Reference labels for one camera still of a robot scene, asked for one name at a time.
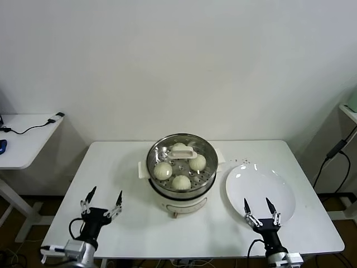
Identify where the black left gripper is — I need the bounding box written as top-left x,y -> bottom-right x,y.
80,186 -> 123,241

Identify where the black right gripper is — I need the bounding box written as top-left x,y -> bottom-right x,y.
243,198 -> 285,252

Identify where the round glass pot lid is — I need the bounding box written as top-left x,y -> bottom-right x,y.
146,133 -> 218,182

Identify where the stainless steel steamer basket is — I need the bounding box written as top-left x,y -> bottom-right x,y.
137,133 -> 227,198

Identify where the white round plate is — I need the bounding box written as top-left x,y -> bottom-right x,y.
225,163 -> 297,224

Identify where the cream electric cooker base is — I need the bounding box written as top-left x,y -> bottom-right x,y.
137,156 -> 227,219

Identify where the white power strip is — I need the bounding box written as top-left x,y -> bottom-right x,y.
171,258 -> 196,266

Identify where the white side table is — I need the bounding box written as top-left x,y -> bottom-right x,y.
0,113 -> 66,243

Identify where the white shelf board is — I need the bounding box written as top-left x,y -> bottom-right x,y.
338,102 -> 357,124

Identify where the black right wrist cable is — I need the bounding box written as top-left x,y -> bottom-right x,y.
247,238 -> 266,268

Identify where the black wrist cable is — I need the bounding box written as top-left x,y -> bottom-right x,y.
68,218 -> 84,240
247,238 -> 266,268

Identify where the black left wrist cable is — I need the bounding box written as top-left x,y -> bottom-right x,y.
68,218 -> 84,240

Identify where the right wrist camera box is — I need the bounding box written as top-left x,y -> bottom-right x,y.
284,251 -> 304,266

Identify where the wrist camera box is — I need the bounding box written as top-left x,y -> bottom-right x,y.
40,239 -> 86,265
284,251 -> 304,266

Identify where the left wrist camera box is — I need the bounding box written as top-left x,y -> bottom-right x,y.
40,239 -> 86,265

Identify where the black cable with adapter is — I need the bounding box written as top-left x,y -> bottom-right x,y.
0,111 -> 66,135

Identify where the black wall power cable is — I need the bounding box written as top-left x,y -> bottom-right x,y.
312,136 -> 351,193

